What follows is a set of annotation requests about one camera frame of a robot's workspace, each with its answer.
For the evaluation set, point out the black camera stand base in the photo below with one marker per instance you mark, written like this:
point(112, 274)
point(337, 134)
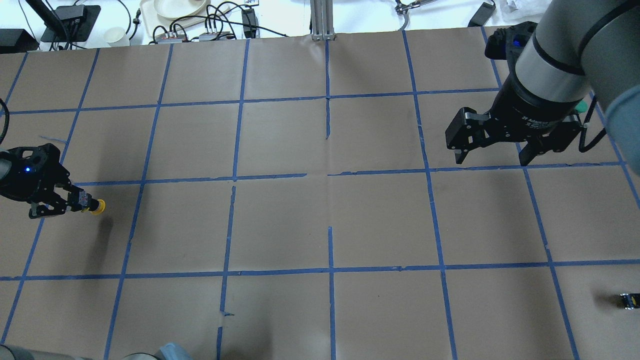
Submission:
point(68, 24)

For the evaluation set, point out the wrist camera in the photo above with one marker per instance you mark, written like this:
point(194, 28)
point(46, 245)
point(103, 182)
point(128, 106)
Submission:
point(35, 166)
point(506, 40)

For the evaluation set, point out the green push button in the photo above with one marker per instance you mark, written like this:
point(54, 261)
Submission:
point(582, 107)

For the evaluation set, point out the aluminium frame post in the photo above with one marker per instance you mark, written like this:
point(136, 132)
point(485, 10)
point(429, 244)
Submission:
point(322, 20)

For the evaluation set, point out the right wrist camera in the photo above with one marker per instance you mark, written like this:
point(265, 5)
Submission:
point(506, 40)

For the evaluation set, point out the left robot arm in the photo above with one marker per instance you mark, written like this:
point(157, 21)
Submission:
point(35, 175)

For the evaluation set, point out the small black switch block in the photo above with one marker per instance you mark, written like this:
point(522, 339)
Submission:
point(630, 300)

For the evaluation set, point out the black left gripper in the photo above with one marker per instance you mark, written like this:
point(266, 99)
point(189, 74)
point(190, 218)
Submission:
point(19, 187)

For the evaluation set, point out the black power adapter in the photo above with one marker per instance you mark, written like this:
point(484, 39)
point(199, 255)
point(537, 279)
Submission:
point(249, 23)

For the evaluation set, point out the yellow push button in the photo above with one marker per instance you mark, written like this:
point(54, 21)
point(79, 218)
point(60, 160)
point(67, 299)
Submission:
point(93, 205)

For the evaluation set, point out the white paper cup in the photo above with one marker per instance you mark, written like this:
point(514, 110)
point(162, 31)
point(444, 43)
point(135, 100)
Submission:
point(116, 37)

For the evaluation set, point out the beige tray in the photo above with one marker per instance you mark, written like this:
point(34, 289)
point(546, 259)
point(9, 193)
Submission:
point(151, 20)

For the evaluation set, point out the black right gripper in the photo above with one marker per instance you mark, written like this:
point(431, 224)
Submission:
point(531, 111)

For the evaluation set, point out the beige plate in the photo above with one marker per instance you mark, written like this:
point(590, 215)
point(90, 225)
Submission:
point(173, 9)

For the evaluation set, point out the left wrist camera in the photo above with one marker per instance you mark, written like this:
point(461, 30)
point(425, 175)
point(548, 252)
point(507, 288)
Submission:
point(35, 166)

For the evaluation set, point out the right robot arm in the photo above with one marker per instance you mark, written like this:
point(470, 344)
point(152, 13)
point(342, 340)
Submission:
point(578, 47)

